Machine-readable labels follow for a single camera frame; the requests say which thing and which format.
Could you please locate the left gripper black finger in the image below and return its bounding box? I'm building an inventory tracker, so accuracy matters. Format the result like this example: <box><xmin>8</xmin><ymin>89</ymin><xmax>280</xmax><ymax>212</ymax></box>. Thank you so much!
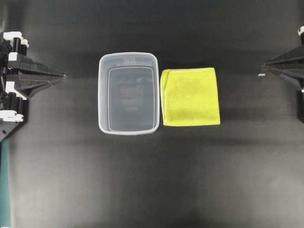
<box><xmin>16</xmin><ymin>55</ymin><xmax>67</xmax><ymax>79</ymax></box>
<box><xmin>18</xmin><ymin>76</ymin><xmax>66</xmax><ymax>99</ymax></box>

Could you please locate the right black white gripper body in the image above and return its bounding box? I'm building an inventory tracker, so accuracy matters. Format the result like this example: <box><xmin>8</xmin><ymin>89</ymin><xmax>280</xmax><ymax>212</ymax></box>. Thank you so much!
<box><xmin>298</xmin><ymin>26</ymin><xmax>304</xmax><ymax>45</ymax></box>

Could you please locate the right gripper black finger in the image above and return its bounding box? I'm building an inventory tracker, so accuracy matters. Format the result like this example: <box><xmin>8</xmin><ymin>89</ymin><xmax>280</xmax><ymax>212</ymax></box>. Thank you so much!
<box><xmin>264</xmin><ymin>45</ymin><xmax>304</xmax><ymax>66</ymax></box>
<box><xmin>262</xmin><ymin>64</ymin><xmax>304</xmax><ymax>89</ymax></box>

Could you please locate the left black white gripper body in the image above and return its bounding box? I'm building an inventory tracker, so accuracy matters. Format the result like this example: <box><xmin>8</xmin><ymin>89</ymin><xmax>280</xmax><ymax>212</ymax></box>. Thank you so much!
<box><xmin>0</xmin><ymin>31</ymin><xmax>29</xmax><ymax>122</ymax></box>

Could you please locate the clear plastic container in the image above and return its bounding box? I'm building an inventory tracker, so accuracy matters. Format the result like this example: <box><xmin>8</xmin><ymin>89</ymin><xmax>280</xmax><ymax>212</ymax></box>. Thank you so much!
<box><xmin>98</xmin><ymin>52</ymin><xmax>160</xmax><ymax>136</ymax></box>

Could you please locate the yellow folded towel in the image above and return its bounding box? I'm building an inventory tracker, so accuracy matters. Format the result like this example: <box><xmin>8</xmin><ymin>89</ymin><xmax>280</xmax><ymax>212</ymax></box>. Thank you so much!
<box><xmin>160</xmin><ymin>67</ymin><xmax>220</xmax><ymax>127</ymax></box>

